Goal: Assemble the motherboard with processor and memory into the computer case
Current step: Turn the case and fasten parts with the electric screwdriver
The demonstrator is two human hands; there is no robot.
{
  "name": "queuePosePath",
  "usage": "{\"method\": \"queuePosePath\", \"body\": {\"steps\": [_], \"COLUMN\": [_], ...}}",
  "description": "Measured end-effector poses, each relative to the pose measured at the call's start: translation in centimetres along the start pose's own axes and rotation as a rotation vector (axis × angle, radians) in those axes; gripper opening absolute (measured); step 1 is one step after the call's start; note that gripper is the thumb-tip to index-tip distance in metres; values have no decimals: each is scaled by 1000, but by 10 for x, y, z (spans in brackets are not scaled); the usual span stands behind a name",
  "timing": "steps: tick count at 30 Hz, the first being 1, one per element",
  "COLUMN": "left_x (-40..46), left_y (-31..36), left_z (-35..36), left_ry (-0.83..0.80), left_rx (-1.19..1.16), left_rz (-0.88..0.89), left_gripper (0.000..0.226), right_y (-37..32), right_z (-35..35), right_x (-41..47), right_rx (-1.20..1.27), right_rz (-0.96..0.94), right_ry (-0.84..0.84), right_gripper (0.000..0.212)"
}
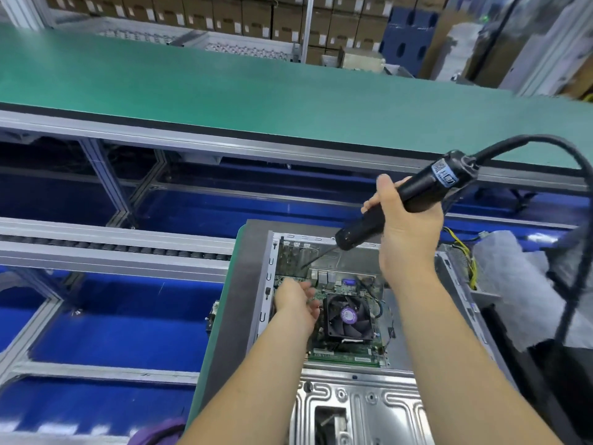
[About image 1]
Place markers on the person's right hand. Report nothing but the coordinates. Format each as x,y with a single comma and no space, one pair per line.
408,236

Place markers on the person's left hand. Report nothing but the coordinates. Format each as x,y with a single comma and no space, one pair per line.
296,303

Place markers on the black electric screwdriver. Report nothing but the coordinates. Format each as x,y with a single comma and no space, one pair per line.
412,199

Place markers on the green motherboard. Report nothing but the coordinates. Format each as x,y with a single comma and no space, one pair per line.
292,264

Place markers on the metal heatsink cooler fan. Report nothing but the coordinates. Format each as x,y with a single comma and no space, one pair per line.
348,318

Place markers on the grey power supply unit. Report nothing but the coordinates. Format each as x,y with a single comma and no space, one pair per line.
461,259

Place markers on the black and silver computer case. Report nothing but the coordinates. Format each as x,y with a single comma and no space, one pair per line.
435,347

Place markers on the person's left forearm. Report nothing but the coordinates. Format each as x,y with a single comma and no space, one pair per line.
250,389

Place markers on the person's right forearm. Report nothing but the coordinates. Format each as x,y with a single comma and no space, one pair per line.
463,375

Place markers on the white bubble wrap bag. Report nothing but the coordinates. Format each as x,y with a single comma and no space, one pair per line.
533,282

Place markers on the small purple object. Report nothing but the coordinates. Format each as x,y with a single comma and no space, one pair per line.
157,431

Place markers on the green conveyor belt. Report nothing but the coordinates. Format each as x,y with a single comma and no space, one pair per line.
278,88

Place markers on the stack of cardboard boxes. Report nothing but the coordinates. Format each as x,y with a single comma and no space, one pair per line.
232,18

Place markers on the aluminium roller conveyor rail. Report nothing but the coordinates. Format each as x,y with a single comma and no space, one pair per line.
102,247

